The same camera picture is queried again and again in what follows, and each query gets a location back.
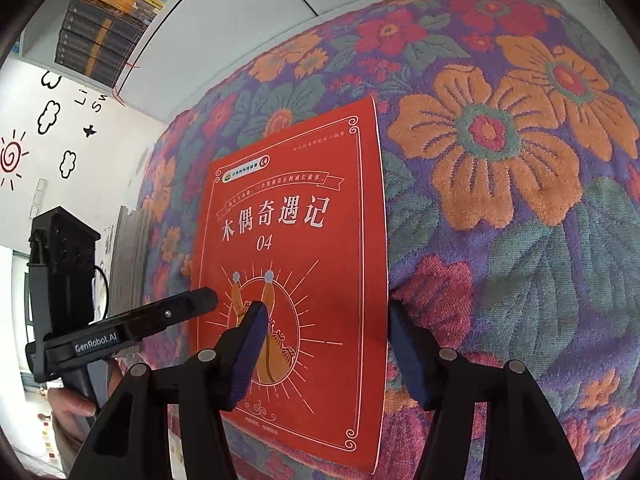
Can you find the black cloud wall sticker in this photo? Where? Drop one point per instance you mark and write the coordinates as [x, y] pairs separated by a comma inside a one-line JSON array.
[[50, 79], [67, 163], [50, 116]]

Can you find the red donkey cover book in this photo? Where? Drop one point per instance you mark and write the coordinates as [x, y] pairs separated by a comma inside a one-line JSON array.
[[300, 185]]

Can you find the white wall switch panel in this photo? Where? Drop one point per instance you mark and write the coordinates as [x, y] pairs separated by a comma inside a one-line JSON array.
[[37, 195]]

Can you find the black lettering wall sticker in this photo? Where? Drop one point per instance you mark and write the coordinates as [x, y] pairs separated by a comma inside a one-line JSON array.
[[92, 100]]

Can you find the red sun wall sticker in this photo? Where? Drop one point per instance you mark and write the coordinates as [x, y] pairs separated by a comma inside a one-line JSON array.
[[11, 156]]

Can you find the floral blanket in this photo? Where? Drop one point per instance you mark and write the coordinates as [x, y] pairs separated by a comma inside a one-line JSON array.
[[500, 210]]

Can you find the row of dark shelved books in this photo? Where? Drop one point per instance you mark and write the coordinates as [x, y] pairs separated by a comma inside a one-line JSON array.
[[100, 40]]

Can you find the person's left hand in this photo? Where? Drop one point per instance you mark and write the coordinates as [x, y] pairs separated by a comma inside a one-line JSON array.
[[70, 405]]

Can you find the stack of thin books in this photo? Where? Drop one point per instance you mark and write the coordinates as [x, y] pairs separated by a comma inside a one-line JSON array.
[[130, 260]]

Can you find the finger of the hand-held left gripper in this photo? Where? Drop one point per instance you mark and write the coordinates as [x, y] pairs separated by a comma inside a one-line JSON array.
[[175, 310]]

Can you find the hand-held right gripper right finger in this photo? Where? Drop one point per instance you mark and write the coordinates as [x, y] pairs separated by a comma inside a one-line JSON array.
[[410, 355]]

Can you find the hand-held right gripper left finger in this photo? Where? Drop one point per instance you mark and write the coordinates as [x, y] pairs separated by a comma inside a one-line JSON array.
[[247, 355]]

